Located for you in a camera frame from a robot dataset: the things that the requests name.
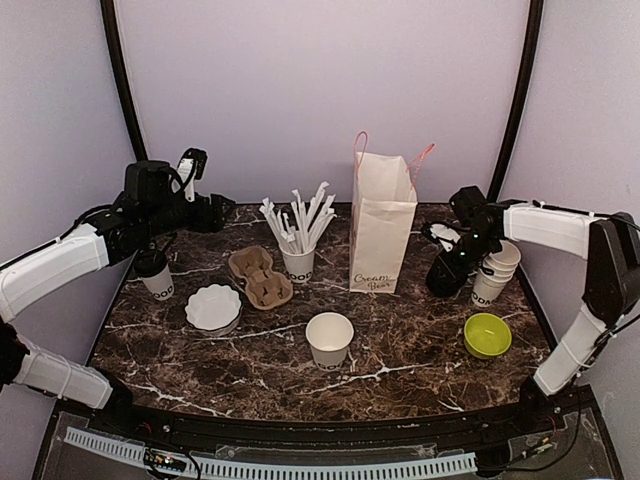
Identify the right black frame post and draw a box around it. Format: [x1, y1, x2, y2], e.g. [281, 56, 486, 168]
[487, 0, 544, 202]

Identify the left black frame post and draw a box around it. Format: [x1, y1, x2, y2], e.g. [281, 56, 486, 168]
[100, 0, 149, 161]

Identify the black frame post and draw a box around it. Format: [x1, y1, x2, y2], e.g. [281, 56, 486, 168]
[487, 0, 544, 202]
[100, 0, 149, 161]

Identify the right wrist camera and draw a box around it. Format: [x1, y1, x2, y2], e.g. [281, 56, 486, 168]
[421, 222, 466, 252]

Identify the white cable duct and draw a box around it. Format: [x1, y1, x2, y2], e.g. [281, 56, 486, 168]
[63, 427, 477, 479]

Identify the white paper bag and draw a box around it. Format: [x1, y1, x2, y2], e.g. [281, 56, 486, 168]
[349, 131, 435, 293]

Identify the green bowl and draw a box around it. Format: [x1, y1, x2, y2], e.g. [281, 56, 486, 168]
[464, 313, 512, 359]

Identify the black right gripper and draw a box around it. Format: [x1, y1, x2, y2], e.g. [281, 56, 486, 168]
[434, 229, 499, 282]

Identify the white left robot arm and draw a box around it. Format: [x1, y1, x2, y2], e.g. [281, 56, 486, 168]
[1, 148, 235, 436]

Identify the white fluted dish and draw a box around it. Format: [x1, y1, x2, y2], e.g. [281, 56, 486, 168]
[185, 284, 242, 337]

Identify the paper cup holding straws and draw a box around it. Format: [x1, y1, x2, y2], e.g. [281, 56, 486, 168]
[280, 247, 315, 284]

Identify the stack of black lids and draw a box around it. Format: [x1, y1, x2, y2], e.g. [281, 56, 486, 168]
[426, 258, 468, 298]

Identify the stack of white paper cups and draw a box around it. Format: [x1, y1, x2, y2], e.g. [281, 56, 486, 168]
[471, 240, 521, 308]

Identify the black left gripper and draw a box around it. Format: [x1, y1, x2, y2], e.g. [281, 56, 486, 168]
[143, 193, 235, 241]

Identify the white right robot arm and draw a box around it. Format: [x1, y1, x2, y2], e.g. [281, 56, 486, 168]
[426, 186, 639, 434]

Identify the white paper cup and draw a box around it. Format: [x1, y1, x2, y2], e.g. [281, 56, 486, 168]
[305, 312, 354, 371]
[136, 265, 175, 301]

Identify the cardboard cup carrier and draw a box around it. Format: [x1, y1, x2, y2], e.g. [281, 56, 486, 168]
[228, 246, 294, 311]

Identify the bundle of wrapped straws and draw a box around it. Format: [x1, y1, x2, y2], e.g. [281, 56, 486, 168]
[259, 181, 337, 255]

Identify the black cup lid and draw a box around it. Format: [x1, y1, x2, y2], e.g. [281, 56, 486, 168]
[133, 249, 167, 278]

